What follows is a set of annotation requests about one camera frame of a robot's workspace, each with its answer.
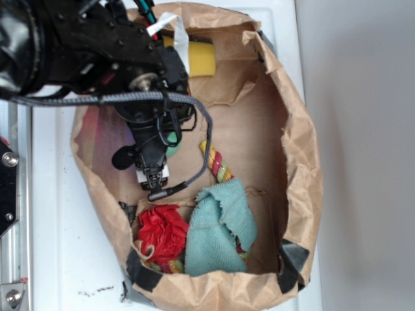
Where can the yellow sponge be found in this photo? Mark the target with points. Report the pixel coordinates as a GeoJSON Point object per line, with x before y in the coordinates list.
{"type": "Point", "coordinates": [198, 57]}

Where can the teal terry cloth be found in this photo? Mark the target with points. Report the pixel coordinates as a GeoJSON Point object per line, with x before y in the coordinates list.
{"type": "Point", "coordinates": [221, 220]}

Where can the green textured ball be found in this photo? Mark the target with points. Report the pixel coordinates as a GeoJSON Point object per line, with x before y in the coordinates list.
{"type": "Point", "coordinates": [174, 144]}

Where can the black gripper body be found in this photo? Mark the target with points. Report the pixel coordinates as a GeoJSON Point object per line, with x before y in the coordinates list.
{"type": "Point", "coordinates": [152, 120]}

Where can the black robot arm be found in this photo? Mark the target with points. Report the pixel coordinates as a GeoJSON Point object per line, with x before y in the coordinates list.
{"type": "Point", "coordinates": [91, 48]}

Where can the aluminium extrusion rail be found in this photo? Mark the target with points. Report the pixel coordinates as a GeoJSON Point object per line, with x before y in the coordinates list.
{"type": "Point", "coordinates": [16, 257]}

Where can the red crinkled paper ball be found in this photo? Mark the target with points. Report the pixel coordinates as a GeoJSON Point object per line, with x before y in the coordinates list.
{"type": "Point", "coordinates": [165, 229]}

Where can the multicolour twisted rope toy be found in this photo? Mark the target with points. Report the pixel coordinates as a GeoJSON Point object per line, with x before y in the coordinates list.
{"type": "Point", "coordinates": [216, 163]}

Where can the brown paper bag tray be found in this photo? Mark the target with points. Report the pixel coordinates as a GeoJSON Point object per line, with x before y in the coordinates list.
{"type": "Point", "coordinates": [265, 133]}

